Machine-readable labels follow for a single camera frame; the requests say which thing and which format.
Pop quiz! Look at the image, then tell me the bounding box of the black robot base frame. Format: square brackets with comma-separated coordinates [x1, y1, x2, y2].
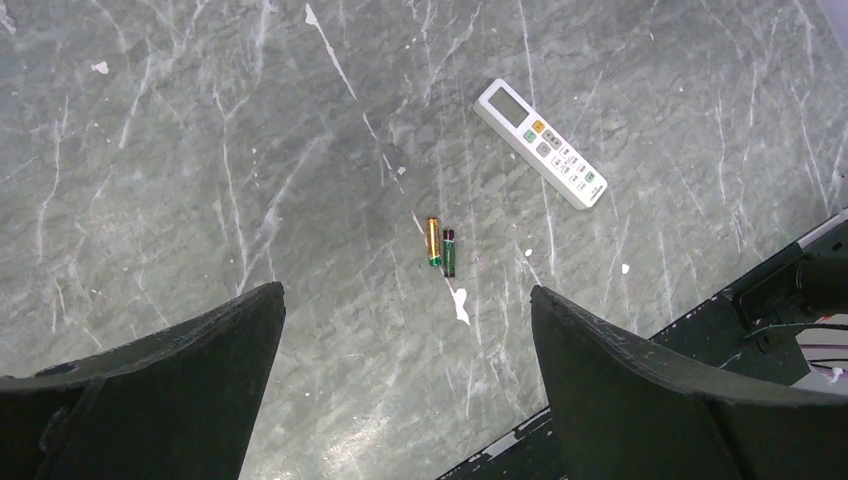
[437, 211, 848, 480]

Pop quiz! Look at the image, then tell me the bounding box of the dark green AAA battery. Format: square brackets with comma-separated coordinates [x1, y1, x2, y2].
[442, 229, 456, 278]

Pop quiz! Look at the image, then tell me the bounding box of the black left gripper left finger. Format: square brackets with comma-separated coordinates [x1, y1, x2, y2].
[1, 282, 286, 479]

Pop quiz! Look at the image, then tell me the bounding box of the white remote control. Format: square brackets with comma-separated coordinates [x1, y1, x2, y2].
[474, 78, 608, 210]

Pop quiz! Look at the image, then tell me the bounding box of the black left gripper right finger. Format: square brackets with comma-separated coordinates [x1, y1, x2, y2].
[531, 286, 847, 479]

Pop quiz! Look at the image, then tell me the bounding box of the gold green AAA battery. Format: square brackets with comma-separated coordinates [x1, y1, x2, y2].
[426, 217, 441, 267]

